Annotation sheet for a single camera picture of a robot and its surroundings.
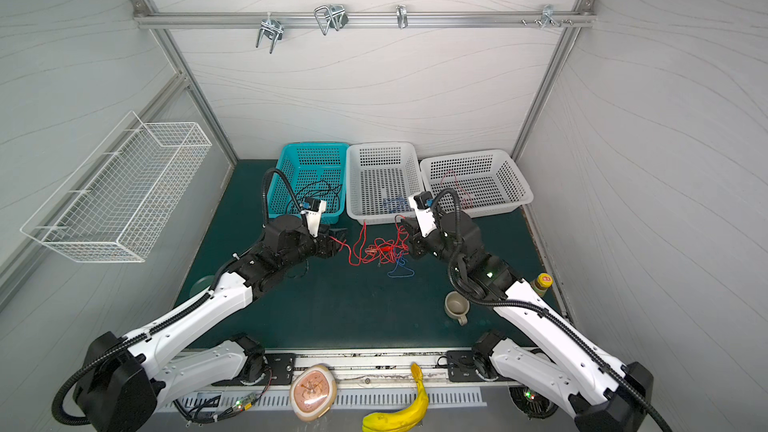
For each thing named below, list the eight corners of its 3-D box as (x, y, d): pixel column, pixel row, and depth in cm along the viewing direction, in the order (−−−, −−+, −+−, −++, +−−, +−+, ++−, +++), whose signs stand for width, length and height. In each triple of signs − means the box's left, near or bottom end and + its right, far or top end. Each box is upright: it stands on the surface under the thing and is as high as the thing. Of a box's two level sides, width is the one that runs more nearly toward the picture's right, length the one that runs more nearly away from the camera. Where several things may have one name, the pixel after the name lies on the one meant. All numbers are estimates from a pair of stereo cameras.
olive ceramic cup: (446, 325, 81) (448, 320, 77) (442, 297, 86) (445, 291, 82) (468, 325, 81) (472, 320, 77) (464, 297, 86) (467, 291, 82)
